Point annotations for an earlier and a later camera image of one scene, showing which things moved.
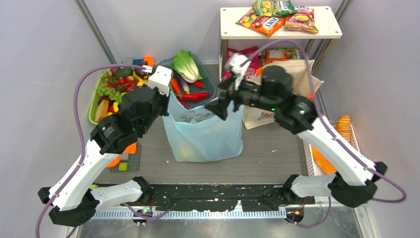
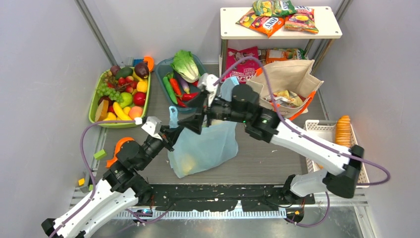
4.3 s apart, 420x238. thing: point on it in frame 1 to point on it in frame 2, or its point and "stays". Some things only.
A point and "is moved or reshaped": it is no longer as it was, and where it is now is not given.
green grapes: [104, 90] stays
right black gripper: [228, 96] to [206, 109]
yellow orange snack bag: [303, 21] stays
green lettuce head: [185, 64] stays
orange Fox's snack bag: [265, 25] stays
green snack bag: [273, 8] stays
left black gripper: [163, 107] to [167, 137]
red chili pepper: [176, 87] stays
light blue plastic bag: [199, 134] is moved or reshaped
